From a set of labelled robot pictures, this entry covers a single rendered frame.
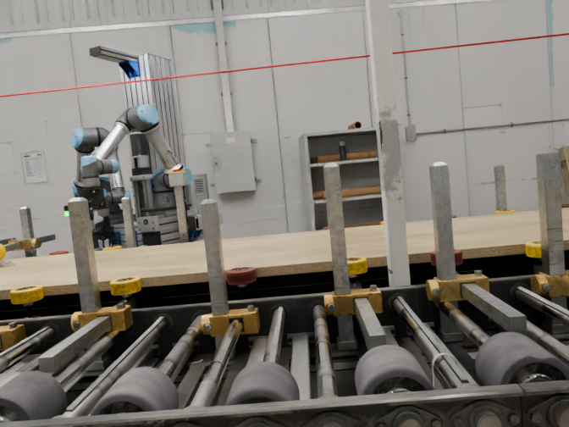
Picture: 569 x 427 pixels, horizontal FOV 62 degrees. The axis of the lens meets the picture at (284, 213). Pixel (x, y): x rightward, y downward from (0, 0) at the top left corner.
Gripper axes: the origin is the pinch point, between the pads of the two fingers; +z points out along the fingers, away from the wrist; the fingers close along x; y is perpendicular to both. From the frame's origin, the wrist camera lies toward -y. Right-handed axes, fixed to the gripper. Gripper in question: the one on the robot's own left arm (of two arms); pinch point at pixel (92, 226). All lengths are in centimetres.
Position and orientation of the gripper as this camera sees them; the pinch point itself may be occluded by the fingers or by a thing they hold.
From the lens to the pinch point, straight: 256.5
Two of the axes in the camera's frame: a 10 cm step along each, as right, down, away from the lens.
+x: -3.0, -0.4, 9.5
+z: 1.0, 9.9, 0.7
